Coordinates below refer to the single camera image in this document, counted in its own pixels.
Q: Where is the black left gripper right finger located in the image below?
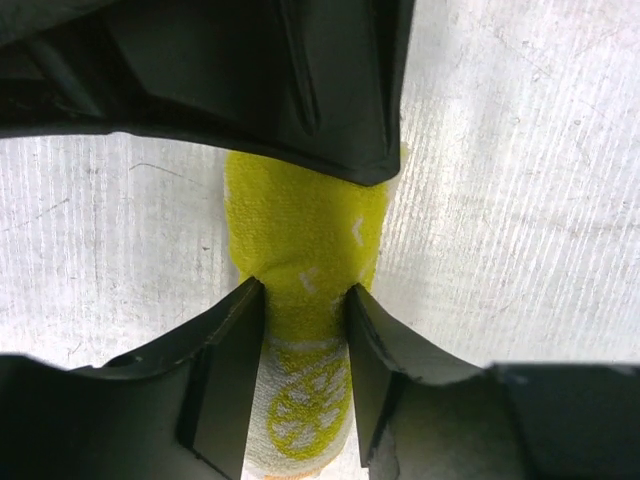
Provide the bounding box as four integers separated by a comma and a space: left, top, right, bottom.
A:
345, 286, 639, 479

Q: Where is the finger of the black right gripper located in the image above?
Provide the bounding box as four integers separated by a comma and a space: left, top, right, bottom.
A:
1, 0, 414, 186

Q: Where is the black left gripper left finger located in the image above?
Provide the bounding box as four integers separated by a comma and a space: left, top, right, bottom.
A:
1, 279, 265, 479

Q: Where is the yellow green patterned towel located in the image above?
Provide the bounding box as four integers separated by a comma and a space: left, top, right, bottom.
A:
224, 151, 397, 479

